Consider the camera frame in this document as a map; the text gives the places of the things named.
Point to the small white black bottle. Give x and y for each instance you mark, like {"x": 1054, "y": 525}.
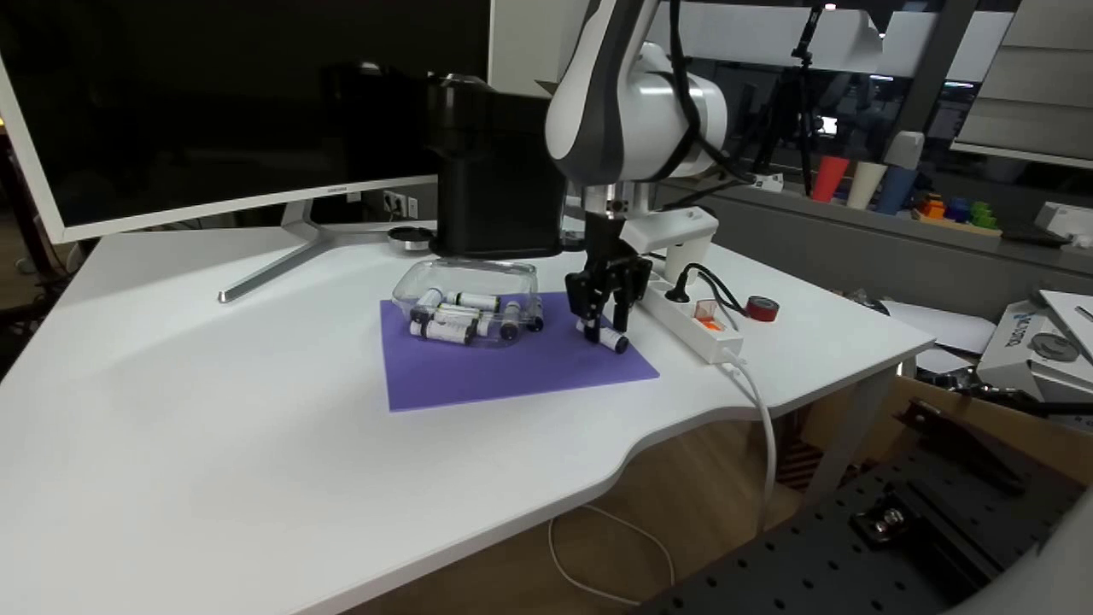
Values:
{"x": 611, "y": 341}

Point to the black plug with cable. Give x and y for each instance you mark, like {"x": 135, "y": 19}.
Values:
{"x": 708, "y": 279}

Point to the clear plastic container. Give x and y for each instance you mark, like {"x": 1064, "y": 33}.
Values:
{"x": 469, "y": 301}

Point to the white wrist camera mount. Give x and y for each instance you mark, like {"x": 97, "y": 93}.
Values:
{"x": 682, "y": 234}

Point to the blue paper cup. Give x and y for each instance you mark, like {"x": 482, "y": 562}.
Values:
{"x": 891, "y": 189}

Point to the black box appliance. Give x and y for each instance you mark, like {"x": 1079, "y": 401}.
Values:
{"x": 496, "y": 187}

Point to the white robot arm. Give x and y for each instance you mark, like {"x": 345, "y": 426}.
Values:
{"x": 625, "y": 115}

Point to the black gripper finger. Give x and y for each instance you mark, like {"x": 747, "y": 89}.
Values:
{"x": 586, "y": 305}
{"x": 622, "y": 301}

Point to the white framed monitor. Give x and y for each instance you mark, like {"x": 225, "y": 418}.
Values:
{"x": 135, "y": 115}

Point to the purple blue mat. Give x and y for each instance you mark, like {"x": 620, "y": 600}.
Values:
{"x": 437, "y": 375}

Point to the black perforated metal board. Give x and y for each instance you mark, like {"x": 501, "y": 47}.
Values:
{"x": 911, "y": 539}

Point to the red paper cup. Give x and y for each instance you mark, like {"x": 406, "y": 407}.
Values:
{"x": 827, "y": 179}

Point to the red black tape roll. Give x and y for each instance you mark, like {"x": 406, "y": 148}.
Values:
{"x": 759, "y": 308}

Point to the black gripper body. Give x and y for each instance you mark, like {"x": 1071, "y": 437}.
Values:
{"x": 611, "y": 265}

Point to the white paper cup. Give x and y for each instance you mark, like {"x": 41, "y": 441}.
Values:
{"x": 866, "y": 181}

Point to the white power strip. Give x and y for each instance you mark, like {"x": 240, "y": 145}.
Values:
{"x": 701, "y": 325}

